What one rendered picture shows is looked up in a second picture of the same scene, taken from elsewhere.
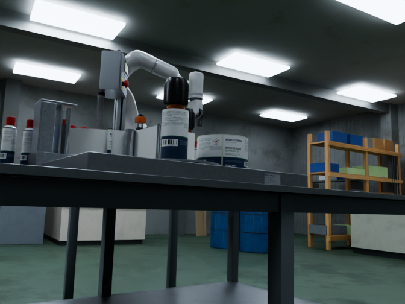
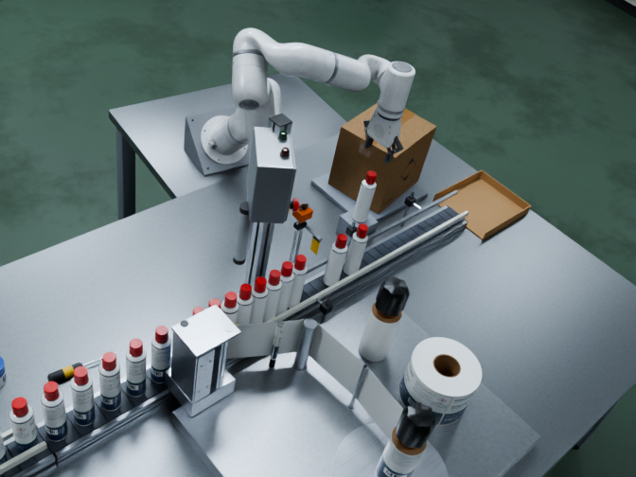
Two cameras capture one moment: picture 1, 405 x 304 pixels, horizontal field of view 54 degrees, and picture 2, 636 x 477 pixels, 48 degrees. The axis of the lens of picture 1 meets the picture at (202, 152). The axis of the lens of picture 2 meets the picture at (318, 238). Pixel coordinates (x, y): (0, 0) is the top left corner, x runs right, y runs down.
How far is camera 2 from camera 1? 1.96 m
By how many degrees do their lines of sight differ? 52
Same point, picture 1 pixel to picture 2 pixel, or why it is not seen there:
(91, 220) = not seen: outside the picture
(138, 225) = not seen: outside the picture
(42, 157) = (199, 405)
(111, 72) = (273, 201)
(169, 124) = (400, 465)
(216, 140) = (443, 399)
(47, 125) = (203, 376)
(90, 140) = (249, 335)
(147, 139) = (339, 356)
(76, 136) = not seen: hidden behind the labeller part
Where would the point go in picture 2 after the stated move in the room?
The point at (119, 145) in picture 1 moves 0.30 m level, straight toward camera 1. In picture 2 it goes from (291, 334) to (324, 427)
